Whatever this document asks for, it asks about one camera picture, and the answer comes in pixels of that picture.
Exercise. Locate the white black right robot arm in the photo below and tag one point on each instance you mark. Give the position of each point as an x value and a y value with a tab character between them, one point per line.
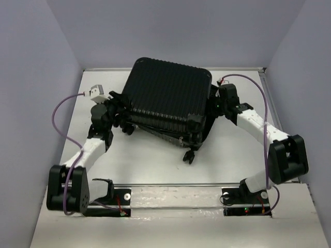
284	155

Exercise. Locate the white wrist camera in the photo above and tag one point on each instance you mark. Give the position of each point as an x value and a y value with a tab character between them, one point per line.
222	81
97	95

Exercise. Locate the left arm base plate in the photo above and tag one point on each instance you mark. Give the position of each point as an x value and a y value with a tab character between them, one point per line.
106	200

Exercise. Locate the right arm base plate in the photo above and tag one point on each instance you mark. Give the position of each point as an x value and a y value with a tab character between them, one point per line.
236	205

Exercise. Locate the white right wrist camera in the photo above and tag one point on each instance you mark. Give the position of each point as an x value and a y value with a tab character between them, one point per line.
222	81

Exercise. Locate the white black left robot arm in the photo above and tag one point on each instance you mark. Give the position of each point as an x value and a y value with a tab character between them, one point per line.
70	190

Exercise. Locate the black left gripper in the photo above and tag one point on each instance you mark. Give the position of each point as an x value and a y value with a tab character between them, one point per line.
117	102

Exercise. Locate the aluminium mounting rail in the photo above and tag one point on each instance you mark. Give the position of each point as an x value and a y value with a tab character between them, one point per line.
126	185

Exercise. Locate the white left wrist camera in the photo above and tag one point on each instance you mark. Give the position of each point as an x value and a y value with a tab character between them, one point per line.
97	95

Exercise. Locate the black hard-shell suitcase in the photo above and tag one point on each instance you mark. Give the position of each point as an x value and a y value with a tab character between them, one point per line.
168	100

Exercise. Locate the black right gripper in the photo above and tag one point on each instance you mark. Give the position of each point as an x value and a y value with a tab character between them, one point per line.
219	113

